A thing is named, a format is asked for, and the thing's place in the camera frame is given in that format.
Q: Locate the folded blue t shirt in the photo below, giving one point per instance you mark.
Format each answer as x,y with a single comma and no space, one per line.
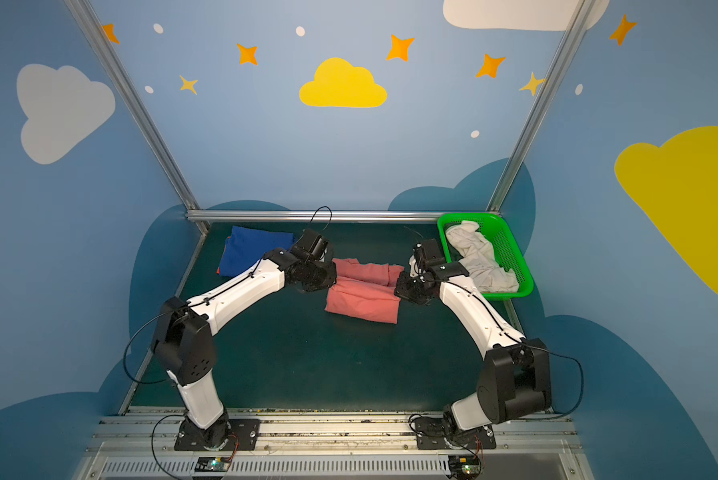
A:
245,246

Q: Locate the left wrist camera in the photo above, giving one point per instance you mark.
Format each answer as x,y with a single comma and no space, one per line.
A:
311,246

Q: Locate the green plastic basket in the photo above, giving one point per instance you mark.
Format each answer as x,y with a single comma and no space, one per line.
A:
507,252

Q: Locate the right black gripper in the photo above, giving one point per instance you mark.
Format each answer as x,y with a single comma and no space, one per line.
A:
413,288

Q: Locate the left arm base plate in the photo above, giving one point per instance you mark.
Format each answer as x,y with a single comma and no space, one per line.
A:
223,435

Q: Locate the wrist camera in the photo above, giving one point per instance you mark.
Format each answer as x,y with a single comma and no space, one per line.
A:
427,254
311,246

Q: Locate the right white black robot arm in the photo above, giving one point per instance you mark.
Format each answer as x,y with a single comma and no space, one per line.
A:
514,380

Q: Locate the right circuit board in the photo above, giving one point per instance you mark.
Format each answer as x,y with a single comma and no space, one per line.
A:
463,467

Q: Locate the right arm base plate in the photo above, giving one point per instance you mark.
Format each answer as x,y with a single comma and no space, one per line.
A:
432,433

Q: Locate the pink t shirt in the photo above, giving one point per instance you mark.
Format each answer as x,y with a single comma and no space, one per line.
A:
365,291

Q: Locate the back aluminium frame bar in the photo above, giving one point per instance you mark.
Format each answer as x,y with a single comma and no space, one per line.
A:
322,216

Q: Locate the left green circuit board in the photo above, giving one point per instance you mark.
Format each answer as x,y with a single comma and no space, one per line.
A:
212,465

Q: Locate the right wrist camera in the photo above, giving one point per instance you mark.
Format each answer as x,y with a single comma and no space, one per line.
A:
427,254

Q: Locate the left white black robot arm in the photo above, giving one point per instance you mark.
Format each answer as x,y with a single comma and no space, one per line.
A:
184,345

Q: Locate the white grey t shirt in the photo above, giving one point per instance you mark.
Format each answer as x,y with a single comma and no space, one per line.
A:
478,258

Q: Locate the aluminium rail base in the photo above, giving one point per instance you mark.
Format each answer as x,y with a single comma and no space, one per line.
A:
299,444

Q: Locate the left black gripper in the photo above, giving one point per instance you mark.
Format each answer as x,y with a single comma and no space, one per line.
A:
318,276

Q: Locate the left aluminium frame post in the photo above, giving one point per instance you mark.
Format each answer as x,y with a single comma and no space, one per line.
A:
88,22

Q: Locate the right aluminium frame post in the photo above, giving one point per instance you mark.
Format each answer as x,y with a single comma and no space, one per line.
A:
555,74

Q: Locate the aluminium frame post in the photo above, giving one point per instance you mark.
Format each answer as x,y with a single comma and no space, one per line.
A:
555,74
88,22

